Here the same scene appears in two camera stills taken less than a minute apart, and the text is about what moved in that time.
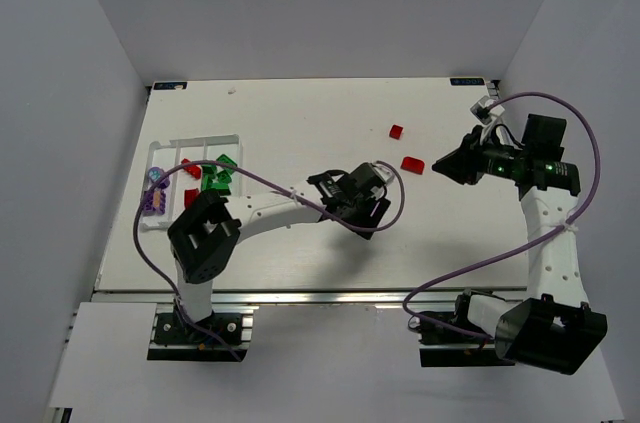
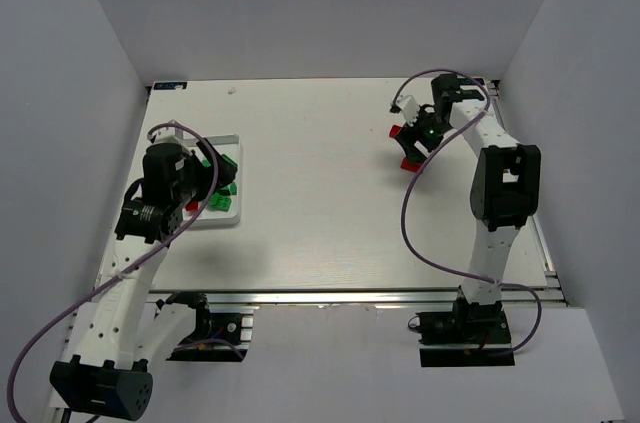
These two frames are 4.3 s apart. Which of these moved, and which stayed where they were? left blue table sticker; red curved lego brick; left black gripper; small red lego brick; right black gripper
Moved: left black gripper; right black gripper
Stayed: red curved lego brick; small red lego brick; left blue table sticker
